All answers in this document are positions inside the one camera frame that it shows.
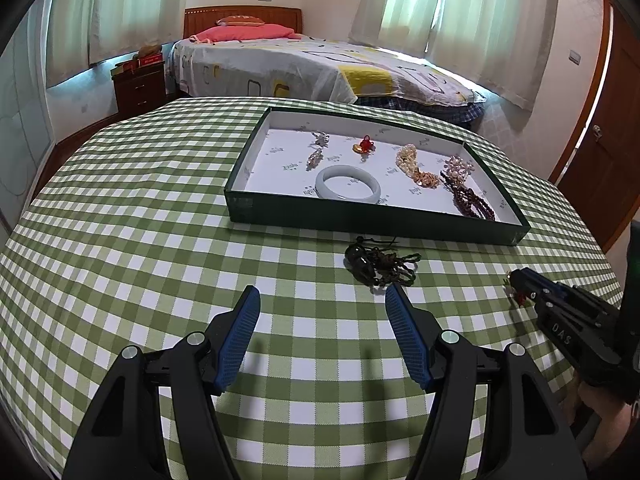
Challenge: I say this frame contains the dark red bead necklace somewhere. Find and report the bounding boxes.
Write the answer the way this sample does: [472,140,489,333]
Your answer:
[439,171,497,222]

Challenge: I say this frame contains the pink pearl brooch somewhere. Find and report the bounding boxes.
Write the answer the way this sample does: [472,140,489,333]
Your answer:
[444,155,475,186]

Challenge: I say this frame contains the black cord pendant necklace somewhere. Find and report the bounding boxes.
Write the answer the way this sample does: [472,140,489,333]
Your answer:
[342,235,423,288]

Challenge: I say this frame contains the cream pearl necklace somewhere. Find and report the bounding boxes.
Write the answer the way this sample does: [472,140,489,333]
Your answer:
[394,143,442,190]

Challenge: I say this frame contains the red knot gold charm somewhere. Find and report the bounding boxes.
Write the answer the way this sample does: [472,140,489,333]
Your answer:
[352,136,376,156]

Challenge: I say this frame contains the white jade bangle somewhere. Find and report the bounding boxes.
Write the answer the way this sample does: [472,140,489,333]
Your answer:
[314,165,381,204]

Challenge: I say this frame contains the silver rhinestone hair clip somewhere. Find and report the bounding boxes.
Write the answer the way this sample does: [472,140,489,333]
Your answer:
[306,148,323,171]

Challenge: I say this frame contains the silver crystal brooch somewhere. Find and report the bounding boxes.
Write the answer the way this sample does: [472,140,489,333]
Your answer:
[311,131,330,148]

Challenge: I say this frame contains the right hand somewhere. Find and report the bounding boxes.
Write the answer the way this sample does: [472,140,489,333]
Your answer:
[561,374,638,470]

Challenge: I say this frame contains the wooden door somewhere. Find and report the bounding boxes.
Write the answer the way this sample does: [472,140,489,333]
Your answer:
[550,0,639,252]

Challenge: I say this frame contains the green checkered tablecloth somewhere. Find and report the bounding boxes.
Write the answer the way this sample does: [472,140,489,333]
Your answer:
[0,95,626,480]

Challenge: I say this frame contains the right white curtain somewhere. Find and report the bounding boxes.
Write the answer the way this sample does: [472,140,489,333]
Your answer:
[349,0,558,110]

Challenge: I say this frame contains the white curtain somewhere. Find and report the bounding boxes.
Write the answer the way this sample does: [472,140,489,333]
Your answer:
[46,0,184,88]
[349,0,558,110]

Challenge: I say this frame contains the green white tray box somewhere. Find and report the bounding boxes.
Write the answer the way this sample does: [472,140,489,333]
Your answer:
[224,106,530,246]

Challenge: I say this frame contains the bed with patterned sheet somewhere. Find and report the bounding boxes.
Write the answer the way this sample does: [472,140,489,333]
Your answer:
[166,36,485,126]

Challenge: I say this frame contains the dark wooden nightstand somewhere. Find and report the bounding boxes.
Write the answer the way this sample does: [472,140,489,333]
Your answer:
[112,63,167,119]

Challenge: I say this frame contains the red boxes on nightstand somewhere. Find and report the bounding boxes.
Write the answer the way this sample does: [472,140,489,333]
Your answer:
[111,44,164,77]

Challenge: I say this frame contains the white wardrobe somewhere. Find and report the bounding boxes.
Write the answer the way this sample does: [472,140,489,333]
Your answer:
[0,4,52,232]

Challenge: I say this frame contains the pink pillow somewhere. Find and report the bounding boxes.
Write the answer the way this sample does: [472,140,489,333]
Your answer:
[189,24,299,44]

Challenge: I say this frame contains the orange patterned pillow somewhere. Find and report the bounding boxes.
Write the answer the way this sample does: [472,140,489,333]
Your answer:
[216,14,265,27]

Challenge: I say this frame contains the wooden headboard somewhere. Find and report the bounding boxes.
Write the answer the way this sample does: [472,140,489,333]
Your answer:
[182,4,305,40]

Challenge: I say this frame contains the left white curtain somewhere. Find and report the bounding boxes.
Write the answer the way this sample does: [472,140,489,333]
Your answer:
[46,0,184,88]

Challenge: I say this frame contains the wall light switch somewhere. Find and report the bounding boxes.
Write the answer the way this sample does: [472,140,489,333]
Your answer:
[568,50,582,65]

